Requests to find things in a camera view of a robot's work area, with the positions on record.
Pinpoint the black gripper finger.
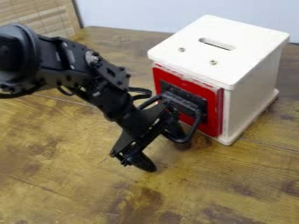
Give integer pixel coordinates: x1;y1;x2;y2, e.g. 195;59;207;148
125;151;157;172
163;114;189;142

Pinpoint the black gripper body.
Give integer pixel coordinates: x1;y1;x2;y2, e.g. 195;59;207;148
78;84;170;164

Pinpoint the black drawer handle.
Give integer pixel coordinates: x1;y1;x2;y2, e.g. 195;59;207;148
137;80;210;144

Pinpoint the red drawer front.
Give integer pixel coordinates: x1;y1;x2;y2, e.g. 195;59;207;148
153;64;225;137

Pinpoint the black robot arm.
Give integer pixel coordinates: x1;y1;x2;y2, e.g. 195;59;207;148
0;23;187;172

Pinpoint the white wooden box cabinet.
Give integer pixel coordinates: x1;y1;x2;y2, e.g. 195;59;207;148
147;15;290;145

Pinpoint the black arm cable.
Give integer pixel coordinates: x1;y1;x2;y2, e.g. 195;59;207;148
126;87;155;102

